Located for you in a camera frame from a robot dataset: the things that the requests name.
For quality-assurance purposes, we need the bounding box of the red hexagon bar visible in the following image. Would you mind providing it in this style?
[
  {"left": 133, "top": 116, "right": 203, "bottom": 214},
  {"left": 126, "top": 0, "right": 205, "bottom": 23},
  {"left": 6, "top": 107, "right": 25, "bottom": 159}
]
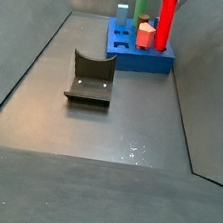
[{"left": 155, "top": 0, "right": 178, "bottom": 51}]

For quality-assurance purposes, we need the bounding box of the blue foam shape board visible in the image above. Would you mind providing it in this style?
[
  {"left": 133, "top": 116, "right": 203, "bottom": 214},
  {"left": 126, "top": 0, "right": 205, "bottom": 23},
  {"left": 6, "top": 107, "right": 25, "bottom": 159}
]
[{"left": 106, "top": 17, "right": 175, "bottom": 74}]

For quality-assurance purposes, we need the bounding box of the black curved holder stand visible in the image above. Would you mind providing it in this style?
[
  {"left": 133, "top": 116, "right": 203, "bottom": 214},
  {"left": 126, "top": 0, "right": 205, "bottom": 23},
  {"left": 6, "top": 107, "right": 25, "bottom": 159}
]
[{"left": 64, "top": 51, "right": 117, "bottom": 107}]

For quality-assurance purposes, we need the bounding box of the red pentagon block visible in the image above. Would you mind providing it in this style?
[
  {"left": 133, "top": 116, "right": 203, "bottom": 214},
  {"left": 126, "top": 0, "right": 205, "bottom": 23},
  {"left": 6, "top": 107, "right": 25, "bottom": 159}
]
[{"left": 136, "top": 22, "right": 156, "bottom": 49}]

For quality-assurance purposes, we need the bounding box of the brown cylinder peg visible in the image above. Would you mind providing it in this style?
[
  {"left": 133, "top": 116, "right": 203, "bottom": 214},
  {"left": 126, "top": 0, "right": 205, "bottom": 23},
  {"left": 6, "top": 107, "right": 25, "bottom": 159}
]
[{"left": 136, "top": 13, "right": 150, "bottom": 27}]

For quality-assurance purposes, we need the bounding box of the dark blue star peg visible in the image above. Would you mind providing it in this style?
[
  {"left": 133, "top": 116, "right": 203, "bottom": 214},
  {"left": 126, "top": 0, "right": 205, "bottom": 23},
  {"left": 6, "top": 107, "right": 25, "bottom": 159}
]
[{"left": 154, "top": 17, "right": 160, "bottom": 29}]

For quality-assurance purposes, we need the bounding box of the light blue square block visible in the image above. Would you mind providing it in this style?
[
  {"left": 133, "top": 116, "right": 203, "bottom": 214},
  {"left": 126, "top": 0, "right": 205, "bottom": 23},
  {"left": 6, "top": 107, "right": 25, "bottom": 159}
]
[{"left": 116, "top": 3, "right": 129, "bottom": 25}]

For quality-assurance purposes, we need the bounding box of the green cylinder peg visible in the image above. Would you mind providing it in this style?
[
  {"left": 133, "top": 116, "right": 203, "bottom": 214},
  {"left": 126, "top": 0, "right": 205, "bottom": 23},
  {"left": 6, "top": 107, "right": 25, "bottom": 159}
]
[{"left": 133, "top": 0, "right": 148, "bottom": 26}]

